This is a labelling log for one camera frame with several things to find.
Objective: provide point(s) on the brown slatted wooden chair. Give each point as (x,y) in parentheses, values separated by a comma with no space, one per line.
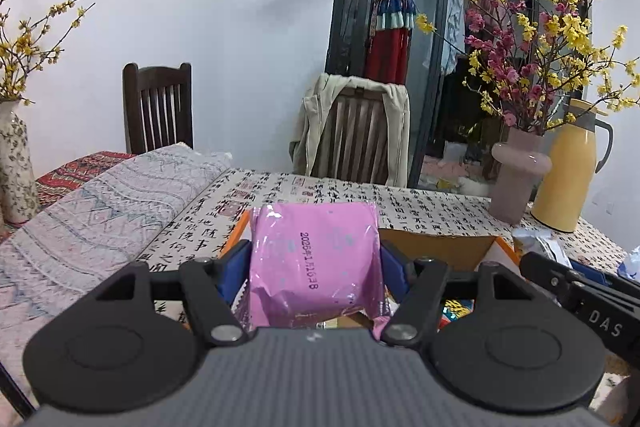
(357,137)

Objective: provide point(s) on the blue yellow snack packet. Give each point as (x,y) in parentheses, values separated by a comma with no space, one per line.
(455,314)

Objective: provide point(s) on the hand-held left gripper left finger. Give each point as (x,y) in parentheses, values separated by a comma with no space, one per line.
(235,269)

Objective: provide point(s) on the red patterned cloth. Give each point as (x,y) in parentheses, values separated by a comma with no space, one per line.
(75,172)

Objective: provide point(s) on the silver snack packet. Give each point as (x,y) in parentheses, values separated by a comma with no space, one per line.
(540,244)

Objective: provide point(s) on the dark framed glass door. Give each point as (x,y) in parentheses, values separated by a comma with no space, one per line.
(350,32)

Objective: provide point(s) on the orange cardboard box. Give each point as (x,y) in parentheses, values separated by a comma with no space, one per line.
(435,247)

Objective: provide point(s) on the yellow flower branches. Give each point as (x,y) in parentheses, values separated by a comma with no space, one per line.
(25,52)

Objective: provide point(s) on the pale hanging clothes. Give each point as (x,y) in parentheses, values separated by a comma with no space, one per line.
(454,22)

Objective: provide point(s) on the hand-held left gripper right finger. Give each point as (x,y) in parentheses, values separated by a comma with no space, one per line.
(396,274)

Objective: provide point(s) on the yellow thermos jug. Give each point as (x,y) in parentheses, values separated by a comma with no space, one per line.
(565,172)

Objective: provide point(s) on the black metal bar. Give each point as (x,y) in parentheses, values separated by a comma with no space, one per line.
(15,389)

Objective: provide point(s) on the folded patterned blanket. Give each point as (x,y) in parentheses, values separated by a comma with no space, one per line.
(100,217)

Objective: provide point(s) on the pink and yellow flower bouquet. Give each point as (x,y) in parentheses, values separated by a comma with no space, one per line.
(540,37)

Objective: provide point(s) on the calligraphy print tablecloth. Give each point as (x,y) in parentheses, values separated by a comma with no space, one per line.
(425,207)

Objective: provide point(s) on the tall patterned vase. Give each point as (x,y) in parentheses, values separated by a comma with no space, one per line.
(15,167)

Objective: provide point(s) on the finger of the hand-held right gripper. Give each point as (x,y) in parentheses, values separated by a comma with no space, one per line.
(597,271)
(542,267)

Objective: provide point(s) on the short pink vase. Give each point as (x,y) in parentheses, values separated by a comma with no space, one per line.
(515,177)

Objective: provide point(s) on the beige jacket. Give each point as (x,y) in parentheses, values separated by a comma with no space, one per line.
(315,122)

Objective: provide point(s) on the dark wooden chair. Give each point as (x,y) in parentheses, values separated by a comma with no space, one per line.
(157,107)

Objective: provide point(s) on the pink snack packet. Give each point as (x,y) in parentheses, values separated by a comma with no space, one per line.
(310,262)

